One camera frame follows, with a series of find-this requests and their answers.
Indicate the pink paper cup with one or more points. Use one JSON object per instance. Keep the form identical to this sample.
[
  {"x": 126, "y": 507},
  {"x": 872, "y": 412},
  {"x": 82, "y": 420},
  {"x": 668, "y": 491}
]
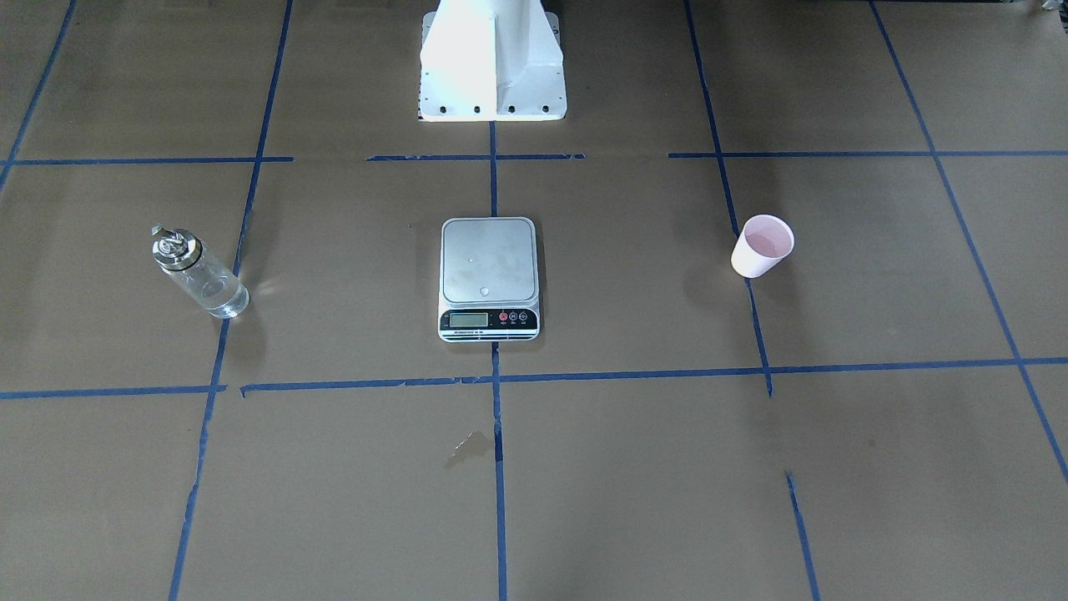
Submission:
[{"x": 763, "y": 242}]

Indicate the white digital kitchen scale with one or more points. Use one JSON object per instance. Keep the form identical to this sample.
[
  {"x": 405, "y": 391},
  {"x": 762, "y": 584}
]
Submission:
[{"x": 488, "y": 280}]

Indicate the clear glass sauce bottle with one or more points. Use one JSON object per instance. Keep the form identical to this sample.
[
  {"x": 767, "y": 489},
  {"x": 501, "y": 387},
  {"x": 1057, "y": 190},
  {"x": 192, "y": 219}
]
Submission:
[{"x": 192, "y": 266}]

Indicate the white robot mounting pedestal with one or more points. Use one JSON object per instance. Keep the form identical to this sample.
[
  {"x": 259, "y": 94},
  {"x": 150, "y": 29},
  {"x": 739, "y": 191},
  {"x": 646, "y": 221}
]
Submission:
[{"x": 491, "y": 61}]

